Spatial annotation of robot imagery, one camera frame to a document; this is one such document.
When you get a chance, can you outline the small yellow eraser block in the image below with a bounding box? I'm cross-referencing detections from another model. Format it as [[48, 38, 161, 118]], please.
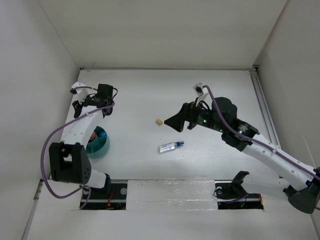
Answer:
[[155, 118, 163, 126]]

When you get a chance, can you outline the teal plastic cup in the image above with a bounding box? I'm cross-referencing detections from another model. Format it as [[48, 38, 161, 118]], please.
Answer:
[[85, 126, 110, 159]]

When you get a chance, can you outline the aluminium rail right edge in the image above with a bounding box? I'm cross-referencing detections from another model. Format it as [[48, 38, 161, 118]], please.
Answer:
[[248, 65, 282, 149]]

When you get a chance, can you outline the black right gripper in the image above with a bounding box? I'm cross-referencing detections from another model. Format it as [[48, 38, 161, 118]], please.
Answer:
[[164, 97, 226, 133]]

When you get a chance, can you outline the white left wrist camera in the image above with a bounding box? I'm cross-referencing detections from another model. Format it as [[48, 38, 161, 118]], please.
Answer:
[[70, 81, 91, 103]]

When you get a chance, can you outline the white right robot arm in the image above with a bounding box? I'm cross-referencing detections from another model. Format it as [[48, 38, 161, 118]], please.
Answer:
[[164, 97, 320, 214]]

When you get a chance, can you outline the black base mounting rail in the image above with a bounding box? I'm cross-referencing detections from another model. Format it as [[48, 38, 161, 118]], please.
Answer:
[[80, 179, 264, 212]]

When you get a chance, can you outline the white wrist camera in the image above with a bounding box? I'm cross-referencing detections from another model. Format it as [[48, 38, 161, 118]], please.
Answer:
[[193, 82, 209, 106], [70, 81, 91, 103]]

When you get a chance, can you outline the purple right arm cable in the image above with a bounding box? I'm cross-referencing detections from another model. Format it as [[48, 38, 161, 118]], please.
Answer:
[[202, 85, 320, 210]]

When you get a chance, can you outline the black blue yellow marker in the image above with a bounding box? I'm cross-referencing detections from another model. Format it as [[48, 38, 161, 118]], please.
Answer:
[[99, 131, 107, 137]]

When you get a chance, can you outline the clear blue-tipped pen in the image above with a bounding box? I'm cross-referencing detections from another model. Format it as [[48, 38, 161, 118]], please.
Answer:
[[158, 141, 185, 154]]

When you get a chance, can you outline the black pink marker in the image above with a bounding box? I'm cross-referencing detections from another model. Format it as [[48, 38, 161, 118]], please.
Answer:
[[90, 132, 97, 141]]

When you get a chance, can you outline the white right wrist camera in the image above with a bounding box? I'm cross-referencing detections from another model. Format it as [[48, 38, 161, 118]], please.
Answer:
[[193, 82, 209, 106]]

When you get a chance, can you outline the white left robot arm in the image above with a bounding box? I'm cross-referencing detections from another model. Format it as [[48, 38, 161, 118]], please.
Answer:
[[48, 82, 115, 199]]

